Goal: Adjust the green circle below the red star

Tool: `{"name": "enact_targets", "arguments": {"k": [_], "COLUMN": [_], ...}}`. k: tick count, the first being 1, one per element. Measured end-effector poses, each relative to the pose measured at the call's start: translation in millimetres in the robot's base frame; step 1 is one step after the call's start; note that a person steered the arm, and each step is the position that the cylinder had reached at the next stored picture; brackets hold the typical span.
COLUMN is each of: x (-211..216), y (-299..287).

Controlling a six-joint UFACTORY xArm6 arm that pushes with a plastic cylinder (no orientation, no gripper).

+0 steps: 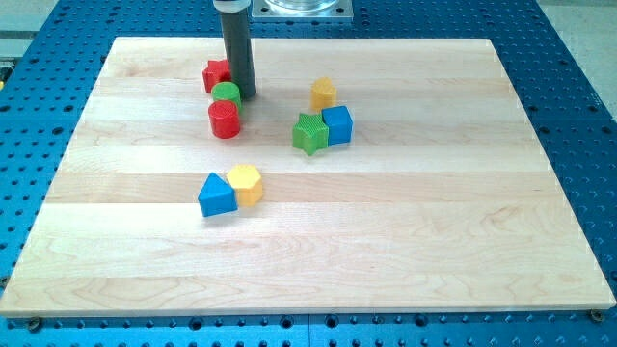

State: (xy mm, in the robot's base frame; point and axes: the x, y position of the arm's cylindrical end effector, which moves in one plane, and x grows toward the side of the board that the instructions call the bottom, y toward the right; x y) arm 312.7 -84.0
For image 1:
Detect green cylinder block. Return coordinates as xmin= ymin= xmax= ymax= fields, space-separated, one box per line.
xmin=211 ymin=81 xmax=242 ymax=111

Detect green star block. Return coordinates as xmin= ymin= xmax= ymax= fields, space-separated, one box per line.
xmin=292 ymin=113 xmax=329 ymax=156

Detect red star block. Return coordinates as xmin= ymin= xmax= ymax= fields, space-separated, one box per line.
xmin=201 ymin=59 xmax=231 ymax=93

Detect blue cube block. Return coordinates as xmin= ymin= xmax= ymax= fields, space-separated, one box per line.
xmin=321 ymin=106 xmax=353 ymax=146

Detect yellow hexagon block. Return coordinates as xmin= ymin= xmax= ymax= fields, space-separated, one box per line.
xmin=226 ymin=164 xmax=263 ymax=207

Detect yellow heart block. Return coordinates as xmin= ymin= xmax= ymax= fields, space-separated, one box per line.
xmin=310 ymin=77 xmax=337 ymax=112

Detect blue triangle block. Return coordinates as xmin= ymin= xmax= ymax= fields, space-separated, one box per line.
xmin=198 ymin=173 xmax=238 ymax=217

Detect red cylinder block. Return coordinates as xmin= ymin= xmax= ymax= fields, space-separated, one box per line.
xmin=208 ymin=100 xmax=240 ymax=139

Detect light wooden board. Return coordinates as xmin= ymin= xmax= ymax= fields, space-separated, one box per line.
xmin=1 ymin=37 xmax=615 ymax=317

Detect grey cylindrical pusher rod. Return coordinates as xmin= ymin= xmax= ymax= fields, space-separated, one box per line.
xmin=221 ymin=8 xmax=256 ymax=99

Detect white rod collar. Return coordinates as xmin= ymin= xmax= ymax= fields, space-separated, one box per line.
xmin=213 ymin=0 xmax=252 ymax=13

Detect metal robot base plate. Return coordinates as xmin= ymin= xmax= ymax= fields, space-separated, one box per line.
xmin=251 ymin=0 xmax=354 ymax=23

